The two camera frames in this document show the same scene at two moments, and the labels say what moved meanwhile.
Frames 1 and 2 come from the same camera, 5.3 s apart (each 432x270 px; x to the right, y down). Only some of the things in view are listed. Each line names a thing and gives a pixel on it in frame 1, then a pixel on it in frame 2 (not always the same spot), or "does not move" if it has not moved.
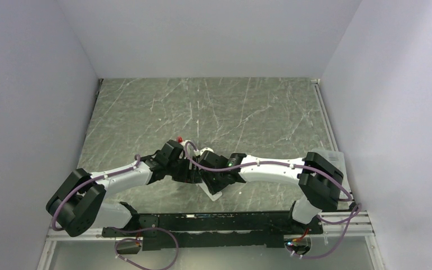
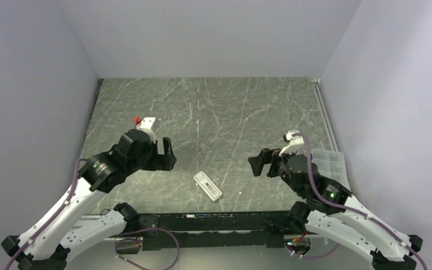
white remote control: (214, 197) does not move
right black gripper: (213, 187) -> (265, 156)
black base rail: (177, 231) does not move
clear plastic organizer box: (336, 158) does not move
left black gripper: (189, 175) -> (164, 161)
